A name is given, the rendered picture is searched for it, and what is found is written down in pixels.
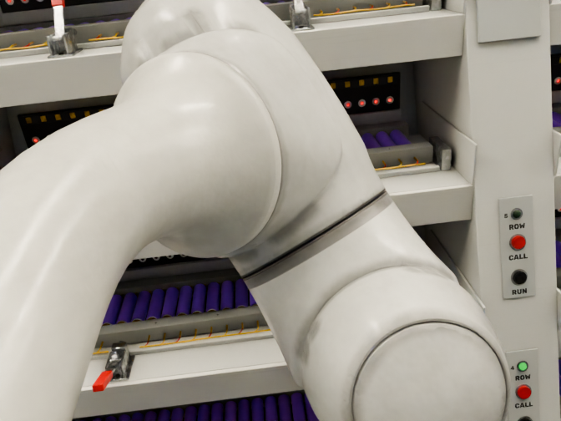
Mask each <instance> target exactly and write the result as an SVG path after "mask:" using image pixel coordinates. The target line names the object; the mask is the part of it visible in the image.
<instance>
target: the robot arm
mask: <svg viewBox="0 0 561 421"><path fill-rule="evenodd" d="M121 80H122V85H123V86H122V88H121V90H120V91H119V93H118V96H117V98H116V100H115V102H114V106H113V107H112V108H109V109H106V110H103V111H101V112H98V113H96V114H92V115H90V116H88V117H86V118H83V119H81V120H79V121H77V122H75V123H73V124H70V125H68V126H66V127H64V128H62V129H60V130H57V131H56V132H54V133H52V134H51V135H49V136H48V137H46V138H45V139H43V140H41V141H40V142H38V143H36V144H35V145H34V146H32V147H30V148H29V149H27V150H25V151H24V152H22V153H21V154H20V155H19V156H18V157H16V158H15V159H14V160H12V161H11V162H10V163H9V164H8V165H6V166H5V167H4V168H2V169H1V170H0V421H72V419H73V415H74V411H75V409H76V406H77V403H78V398H79V395H80V393H81V389H82V386H83V382H84V379H85V376H86V373H87V371H88V366H89V364H90V360H91V357H92V355H93V352H94V348H95V345H96V342H97V339H98V336H99V332H100V329H101V327H102V324H103V321H104V317H105V314H106V312H107V310H108V307H109V304H110V301H111V299H112V297H113V294H114V292H115V289H116V287H117V285H118V283H119V281H120V279H121V277H122V275H123V274H124V271H125V270H126V268H127V267H128V265H129V263H130V262H131V261H132V260H133V259H134V258H135V257H136V256H137V255H138V253H139V252H140V251H141V250H142V249H143V248H144V247H146V246H147V245H148V244H149V243H151V242H153V241H158V242H159V243H160V244H162V245H163V246H166V247H167V248H169V249H170V250H172V251H176V252H178V253H180V254H183V255H186V256H192V257H199V258H210V257H219V258H226V257H228V258H229V259H230V261H231V262H232V264H233V265H234V267H235V269H236V270H237V271H238V272H239V274H240V276H241V277H243V281H244V282H245V284H246V285H247V287H248V289H249V290H250V293H251V295H252V296H253V298H254V299H255V301H256V303H257V305H258V307H259V309H260V311H261V312H262V314H263V316H264V318H265V320H266V322H267V324H268V326H269V328H270V330H271V332H272V334H273V336H274V338H275V340H276V342H277V344H278V346H279V348H280V350H281V353H282V355H283V357H284V359H285V361H286V364H287V366H288V368H289V370H290V372H291V376H292V378H293V380H294V381H295V382H296V384H297V385H298V386H300V387H302V388H303V389H304V390H305V393H306V396H307V398H308V401H309V403H310V405H311V407H312V409H313V411H314V413H315V415H316V416H317V418H318V419H319V421H505V419H506V417H507V415H508V409H509V405H510V400H511V378H510V373H509V368H508V361H507V359H506V356H505V353H504V351H503V346H502V344H501V343H500V341H499V338H498V335H497V333H496V332H495V330H494V328H493V326H492V324H491V322H490V321H489V320H488V318H487V317H486V315H485V313H484V312H483V310H482V308H481V307H480V306H479V305H478V303H477V302H476V301H475V299H474V298H473V297H472V296H471V295H470V294H469V293H468V292H467V291H466V290H465V289H463V288H462V287H461V286H459V283H458V281H457V278H456V276H455V275H454V273H453V272H452V271H451V270H450V269H449V268H448V267H447V266H446V265H445V264H444V263H443V262H442V261H441V260H440V259H439V258H438V257H437V256H436V255H435V254H434V253H433V252H432V251H431V250H430V248H429V247H428V246H427V245H426V244H425V243H424V241H423V240H422V239H421V238H420V236H419V235H418V234H417V233H416V232H415V231H414V230H413V228H412V227H411V225H410V224H409V223H408V221H407V220H406V218H405V217H404V216H403V214H402V213H401V212H400V211H399V209H398V208H397V206H396V204H395V203H394V201H393V200H392V198H391V197H390V196H389V194H388V193H387V191H386V189H385V187H384V185H383V184H382V182H381V180H380V178H379V176H378V174H377V173H376V171H375V169H374V167H373V165H372V162H371V160H370V158H369V155H368V153H367V150H366V146H365V145H364V143H363V141H362V139H361V136H360V135H359V134H358V132H357V130H356V128H355V126H354V124H353V123H352V121H351V119H350V117H349V115H348V114H347V112H346V111H345V109H344V107H343V106H342V104H341V102H340V100H339V99H338V98H337V96H336V94H335V93H334V91H333V89H332V88H331V86H330V85H329V84H328V82H327V81H326V79H325V77H324V76H323V74H322V73H321V71H320V70H319V69H318V67H317V66H316V64H315V62H314V61H313V60H312V58H311V56H310V55H309V54H308V52H307V51H306V50H305V49H304V47H303V46H302V44H301V43H300V41H299V40H298V39H297V37H296V36H295V34H294V33H293V32H292V31H291V30H290V29H289V28H288V27H287V26H286V25H285V24H284V23H283V22H282V21H281V20H280V19H279V18H278V17H277V16H276V15H275V14H274V13H273V12H272V11H271V10H270V9H269V8H268V7H267V6H266V5H264V4H263V3H261V2H260V1H259V0H145V1H144V2H143V3H142V5H141V6H140V7H139V9H138V10H137V11H136V12H135V14H134V15H133V17H132V18H131V19H130V20H129V23H128V25H127V27H126V29H125V32H124V40H123V45H122V51H121Z"/></svg>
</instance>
